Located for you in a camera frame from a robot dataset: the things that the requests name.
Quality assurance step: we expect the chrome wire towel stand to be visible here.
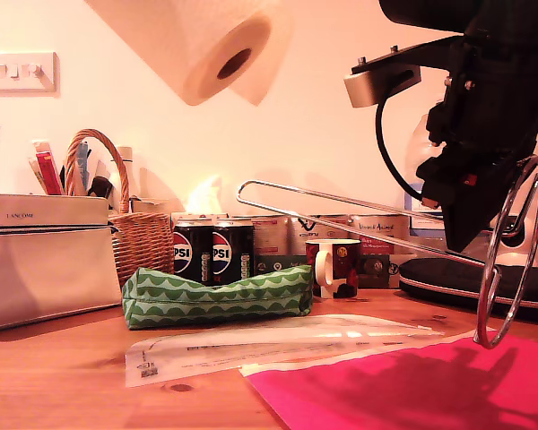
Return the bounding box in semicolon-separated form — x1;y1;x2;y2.
236;155;538;350

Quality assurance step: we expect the wicker basket with handle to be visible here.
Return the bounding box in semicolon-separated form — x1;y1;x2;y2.
64;128;176;288

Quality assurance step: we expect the tin with red label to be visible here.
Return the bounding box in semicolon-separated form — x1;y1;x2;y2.
352;212;412;263

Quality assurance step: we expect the pink paper sheet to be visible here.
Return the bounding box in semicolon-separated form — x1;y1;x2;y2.
239;333;538;430

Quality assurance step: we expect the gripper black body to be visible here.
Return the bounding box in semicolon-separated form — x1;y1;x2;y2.
415;78;538;210

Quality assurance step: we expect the white cardboard carton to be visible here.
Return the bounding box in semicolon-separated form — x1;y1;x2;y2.
130;195;172;215

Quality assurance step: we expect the clear printed plastic bag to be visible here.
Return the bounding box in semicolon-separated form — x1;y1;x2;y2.
125;313;446;389

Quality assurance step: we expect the black zip case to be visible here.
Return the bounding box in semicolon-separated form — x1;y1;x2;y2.
398;257;538;326

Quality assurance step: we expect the black cola can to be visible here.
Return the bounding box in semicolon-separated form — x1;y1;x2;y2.
173;220;215;287
212;220;256;288

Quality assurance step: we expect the red floral mug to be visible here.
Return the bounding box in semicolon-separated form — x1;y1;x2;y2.
305;238;362;300

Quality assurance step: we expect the gingerbread print tissue box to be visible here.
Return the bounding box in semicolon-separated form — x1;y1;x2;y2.
170;174;230;225

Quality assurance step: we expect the white paper towel roll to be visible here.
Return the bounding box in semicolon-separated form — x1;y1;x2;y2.
83;0;295;108

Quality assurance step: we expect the large clear water bottle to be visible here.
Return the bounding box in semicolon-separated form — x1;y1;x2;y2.
403;111;449;237

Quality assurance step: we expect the small white round camera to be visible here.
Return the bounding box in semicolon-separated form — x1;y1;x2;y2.
492;214;538;268

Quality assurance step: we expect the green wave pattern pouch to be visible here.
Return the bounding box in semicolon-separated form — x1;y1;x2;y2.
121;264;315;331

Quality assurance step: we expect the red flat package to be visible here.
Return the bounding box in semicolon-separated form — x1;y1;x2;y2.
34;150;65;196

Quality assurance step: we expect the white bottle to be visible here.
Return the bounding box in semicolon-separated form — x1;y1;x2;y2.
108;146;139;211

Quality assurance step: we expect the white wall light switch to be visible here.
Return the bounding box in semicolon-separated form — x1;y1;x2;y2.
0;52;59;94

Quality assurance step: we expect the cream zip pouch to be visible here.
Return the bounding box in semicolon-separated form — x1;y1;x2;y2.
0;193;123;333

